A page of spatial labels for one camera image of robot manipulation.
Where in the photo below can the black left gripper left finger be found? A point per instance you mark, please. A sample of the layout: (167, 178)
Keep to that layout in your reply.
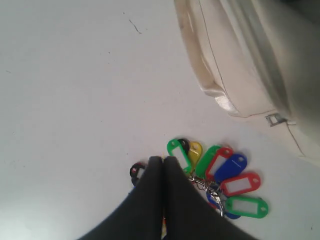
(140, 215)

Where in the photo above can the cream fabric duffel bag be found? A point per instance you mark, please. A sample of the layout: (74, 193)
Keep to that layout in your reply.
(260, 61)

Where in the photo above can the colourful key tag bunch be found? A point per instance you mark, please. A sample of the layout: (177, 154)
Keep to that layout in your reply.
(219, 175)

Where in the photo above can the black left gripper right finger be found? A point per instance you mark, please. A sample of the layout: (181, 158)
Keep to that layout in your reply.
(188, 215)

